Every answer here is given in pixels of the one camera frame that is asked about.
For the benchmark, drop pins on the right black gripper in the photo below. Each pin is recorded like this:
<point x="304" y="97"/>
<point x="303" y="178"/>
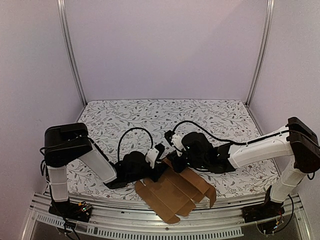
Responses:
<point x="176" y="160"/>

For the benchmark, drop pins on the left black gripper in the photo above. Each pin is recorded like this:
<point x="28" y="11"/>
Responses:
<point x="158" y="172"/>

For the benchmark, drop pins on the brown cardboard box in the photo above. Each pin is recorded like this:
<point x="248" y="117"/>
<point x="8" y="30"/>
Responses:
<point x="175" y="194"/>

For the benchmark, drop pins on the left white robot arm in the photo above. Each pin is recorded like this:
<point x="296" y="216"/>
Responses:
<point x="65" y="143"/>

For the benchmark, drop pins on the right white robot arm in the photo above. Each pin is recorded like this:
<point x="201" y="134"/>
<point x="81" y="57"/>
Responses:
<point x="295" y="140"/>

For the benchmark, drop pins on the floral patterned table mat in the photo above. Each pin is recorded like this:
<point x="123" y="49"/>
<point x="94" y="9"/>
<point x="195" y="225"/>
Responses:
<point x="107" y="120"/>

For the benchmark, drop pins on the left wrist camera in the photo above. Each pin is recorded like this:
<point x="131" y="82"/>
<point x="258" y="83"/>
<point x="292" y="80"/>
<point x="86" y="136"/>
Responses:
<point x="154" y="154"/>

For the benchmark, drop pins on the aluminium front rail frame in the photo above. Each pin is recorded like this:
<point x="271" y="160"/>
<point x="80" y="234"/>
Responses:
<point x="121" y="219"/>

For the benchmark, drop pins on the right aluminium corner post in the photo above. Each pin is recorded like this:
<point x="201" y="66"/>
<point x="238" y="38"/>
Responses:
<point x="262" y="51"/>

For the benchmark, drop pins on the aluminium corner post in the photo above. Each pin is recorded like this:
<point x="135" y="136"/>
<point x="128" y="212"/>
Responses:
<point x="69" y="50"/>
<point x="262" y="51"/>

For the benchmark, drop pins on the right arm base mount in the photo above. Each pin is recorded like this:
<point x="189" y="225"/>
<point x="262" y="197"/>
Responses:
<point x="265" y="210"/>

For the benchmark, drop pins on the left aluminium corner post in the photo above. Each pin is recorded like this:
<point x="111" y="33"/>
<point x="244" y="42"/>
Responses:
<point x="69" y="50"/>

